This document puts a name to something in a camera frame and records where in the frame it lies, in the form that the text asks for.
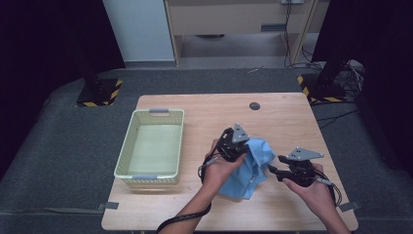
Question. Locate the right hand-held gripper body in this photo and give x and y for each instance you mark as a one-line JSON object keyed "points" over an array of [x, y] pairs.
{"points": [[302, 170]]}

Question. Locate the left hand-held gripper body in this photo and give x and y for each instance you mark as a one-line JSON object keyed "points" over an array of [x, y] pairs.
{"points": [[232, 146]]}

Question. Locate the light blue button shirt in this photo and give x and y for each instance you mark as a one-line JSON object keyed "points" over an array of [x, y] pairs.
{"points": [[250, 175]]}

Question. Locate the pale green plastic basket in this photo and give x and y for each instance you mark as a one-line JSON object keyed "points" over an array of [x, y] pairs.
{"points": [[142, 118]]}

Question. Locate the person's right hand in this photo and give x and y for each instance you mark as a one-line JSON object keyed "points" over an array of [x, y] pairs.
{"points": [[313, 195]]}

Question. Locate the person's left hand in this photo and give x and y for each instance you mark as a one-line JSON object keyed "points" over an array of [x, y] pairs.
{"points": [[219, 172]]}

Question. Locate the grey round table grommet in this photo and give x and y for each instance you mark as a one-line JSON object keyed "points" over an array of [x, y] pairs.
{"points": [[255, 106]]}

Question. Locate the grey tape strip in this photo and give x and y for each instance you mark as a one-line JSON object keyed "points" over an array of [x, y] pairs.
{"points": [[110, 205], [350, 206]]}

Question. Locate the small stick on floor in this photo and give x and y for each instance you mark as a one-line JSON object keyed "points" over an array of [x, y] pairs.
{"points": [[255, 69]]}

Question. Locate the black stand with striped base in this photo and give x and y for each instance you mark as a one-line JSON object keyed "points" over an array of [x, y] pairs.
{"points": [[324, 87], [97, 92]]}

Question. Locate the light wooden desk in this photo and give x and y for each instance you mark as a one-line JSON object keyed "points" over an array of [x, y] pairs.
{"points": [[227, 19]]}

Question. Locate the white cabinet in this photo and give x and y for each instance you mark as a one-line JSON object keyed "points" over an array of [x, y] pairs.
{"points": [[139, 29]]}

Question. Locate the grey power strip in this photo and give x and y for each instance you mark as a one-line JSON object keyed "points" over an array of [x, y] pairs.
{"points": [[292, 1]]}

